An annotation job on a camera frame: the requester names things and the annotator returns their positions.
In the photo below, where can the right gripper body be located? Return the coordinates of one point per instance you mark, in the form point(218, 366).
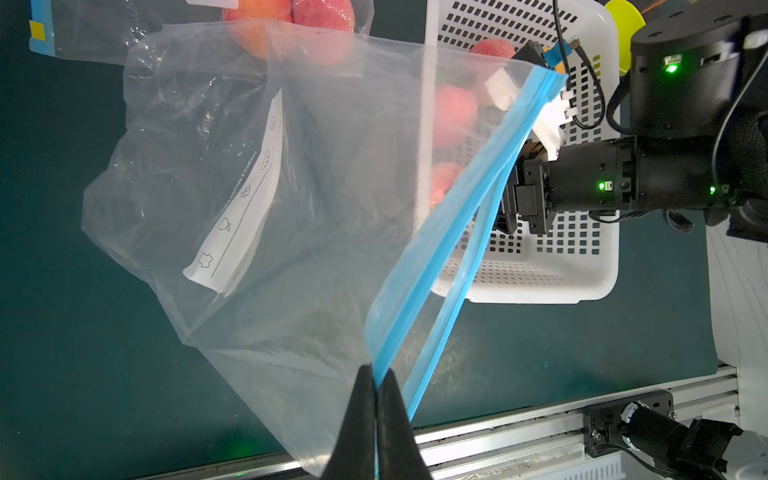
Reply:
point(598, 177)

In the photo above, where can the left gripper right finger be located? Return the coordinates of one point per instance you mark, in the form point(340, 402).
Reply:
point(398, 455)

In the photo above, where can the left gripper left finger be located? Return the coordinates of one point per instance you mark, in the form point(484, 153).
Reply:
point(354, 454)

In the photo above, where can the white plastic perforated basket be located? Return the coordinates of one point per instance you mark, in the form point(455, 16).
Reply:
point(578, 259)

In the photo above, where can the clear zip-top bag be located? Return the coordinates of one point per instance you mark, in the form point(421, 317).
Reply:
point(279, 210)
point(104, 31)

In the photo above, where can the orange red peach front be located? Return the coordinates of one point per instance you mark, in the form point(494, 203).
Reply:
point(248, 20)

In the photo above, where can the pink peach back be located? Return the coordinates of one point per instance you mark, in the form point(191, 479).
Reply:
point(499, 49)

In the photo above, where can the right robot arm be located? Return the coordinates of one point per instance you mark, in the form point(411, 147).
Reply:
point(690, 123)

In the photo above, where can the green plastic bowl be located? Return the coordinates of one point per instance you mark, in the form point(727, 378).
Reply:
point(628, 20)

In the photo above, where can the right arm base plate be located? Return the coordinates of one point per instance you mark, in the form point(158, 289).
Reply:
point(645, 428)

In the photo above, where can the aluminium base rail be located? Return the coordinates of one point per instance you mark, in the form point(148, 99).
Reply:
point(527, 443)

